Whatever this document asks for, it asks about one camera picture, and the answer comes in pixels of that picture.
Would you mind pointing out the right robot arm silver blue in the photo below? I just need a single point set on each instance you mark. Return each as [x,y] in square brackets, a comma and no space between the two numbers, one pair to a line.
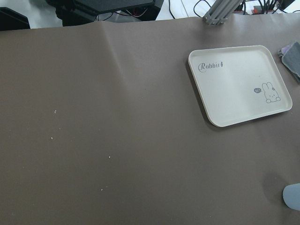
[291,196]

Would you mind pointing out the cream rabbit tray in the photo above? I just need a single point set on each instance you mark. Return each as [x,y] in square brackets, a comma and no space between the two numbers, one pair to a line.
[238,84]

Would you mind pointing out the grey folded cloth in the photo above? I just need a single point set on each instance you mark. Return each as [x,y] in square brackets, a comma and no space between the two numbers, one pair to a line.
[290,57]

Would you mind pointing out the aluminium frame post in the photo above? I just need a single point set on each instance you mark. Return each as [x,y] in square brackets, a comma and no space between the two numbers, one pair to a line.
[220,11]

